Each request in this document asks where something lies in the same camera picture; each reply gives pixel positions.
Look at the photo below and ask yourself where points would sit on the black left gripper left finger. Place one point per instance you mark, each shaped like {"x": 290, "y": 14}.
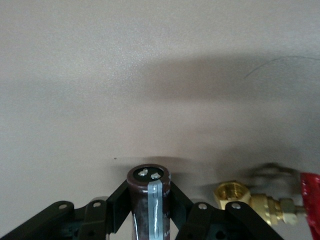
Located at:
{"x": 95, "y": 220}

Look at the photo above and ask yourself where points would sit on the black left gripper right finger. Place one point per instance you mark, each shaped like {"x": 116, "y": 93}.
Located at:
{"x": 200, "y": 222}

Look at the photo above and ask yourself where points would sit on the long dark brown capacitor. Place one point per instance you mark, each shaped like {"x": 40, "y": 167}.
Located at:
{"x": 142, "y": 205}

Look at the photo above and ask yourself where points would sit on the brass valve red handwheel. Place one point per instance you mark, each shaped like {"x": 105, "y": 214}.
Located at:
{"x": 232, "y": 195}

